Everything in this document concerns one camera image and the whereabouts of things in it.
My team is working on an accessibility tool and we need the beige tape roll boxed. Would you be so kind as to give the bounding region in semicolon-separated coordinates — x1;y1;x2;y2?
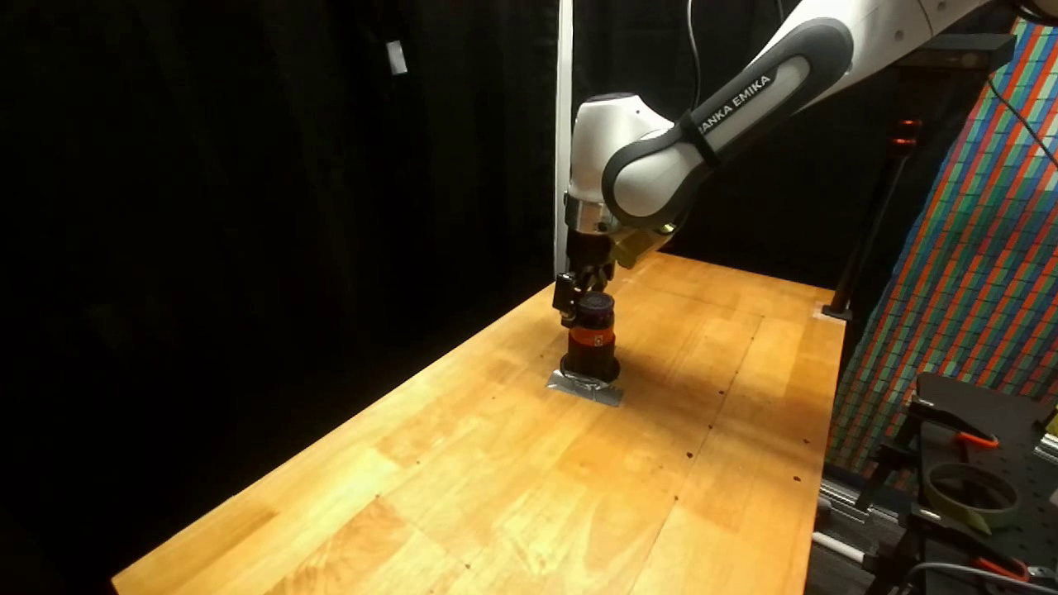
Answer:
920;460;1027;534

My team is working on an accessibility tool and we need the grey cable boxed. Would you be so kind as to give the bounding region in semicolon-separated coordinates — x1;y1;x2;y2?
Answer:
901;555;1058;588

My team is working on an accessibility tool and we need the colourful striped board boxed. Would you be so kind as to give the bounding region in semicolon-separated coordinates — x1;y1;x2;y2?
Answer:
828;21;1058;478

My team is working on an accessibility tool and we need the small grey base plate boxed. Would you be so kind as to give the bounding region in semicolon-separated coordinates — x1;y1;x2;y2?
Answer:
545;366;629;409

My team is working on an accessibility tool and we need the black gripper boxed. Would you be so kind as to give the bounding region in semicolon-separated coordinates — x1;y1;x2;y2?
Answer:
549;226;617;327

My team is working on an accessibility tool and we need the dark cup with purple top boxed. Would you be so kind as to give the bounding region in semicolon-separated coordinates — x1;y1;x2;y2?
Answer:
559;290;625;385

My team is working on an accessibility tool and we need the orange clamp handle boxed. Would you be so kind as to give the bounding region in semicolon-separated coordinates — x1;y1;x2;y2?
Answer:
952;426;1004;455
972;552;1035;582

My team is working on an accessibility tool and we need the black flat plate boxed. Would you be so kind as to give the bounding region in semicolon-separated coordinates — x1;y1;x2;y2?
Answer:
909;370;1058;454

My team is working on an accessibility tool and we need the black slanted stand pole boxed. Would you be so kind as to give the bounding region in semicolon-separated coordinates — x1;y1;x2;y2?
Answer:
821;112;926;325

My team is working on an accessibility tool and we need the white vertical pole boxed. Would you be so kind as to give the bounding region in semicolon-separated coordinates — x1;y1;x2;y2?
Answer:
549;0;580;281

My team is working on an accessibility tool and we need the tan wrist camera mount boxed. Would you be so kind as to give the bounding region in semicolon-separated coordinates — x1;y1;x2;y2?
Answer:
608;217;680;272

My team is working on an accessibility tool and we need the black curtain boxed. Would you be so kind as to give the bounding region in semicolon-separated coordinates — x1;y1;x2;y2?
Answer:
0;0;1027;595

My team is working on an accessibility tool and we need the aluminium rail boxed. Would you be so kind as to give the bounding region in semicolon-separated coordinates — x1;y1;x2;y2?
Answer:
810;473;920;569

